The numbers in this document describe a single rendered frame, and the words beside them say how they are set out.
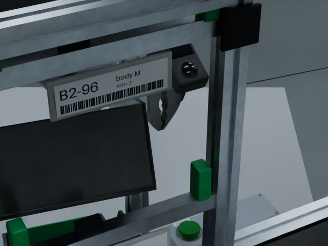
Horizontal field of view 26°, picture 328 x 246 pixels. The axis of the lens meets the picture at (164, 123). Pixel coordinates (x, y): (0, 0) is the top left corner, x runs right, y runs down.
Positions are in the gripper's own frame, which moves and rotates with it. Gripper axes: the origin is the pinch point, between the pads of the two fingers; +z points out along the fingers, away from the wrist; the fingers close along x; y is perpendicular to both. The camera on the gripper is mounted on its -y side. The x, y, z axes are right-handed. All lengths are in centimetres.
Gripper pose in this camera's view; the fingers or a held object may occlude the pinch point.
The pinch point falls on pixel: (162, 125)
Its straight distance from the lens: 107.5
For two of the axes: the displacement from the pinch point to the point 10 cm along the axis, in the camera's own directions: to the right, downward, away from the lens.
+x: -8.9, 2.6, -3.7
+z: 0.1, 8.2, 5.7
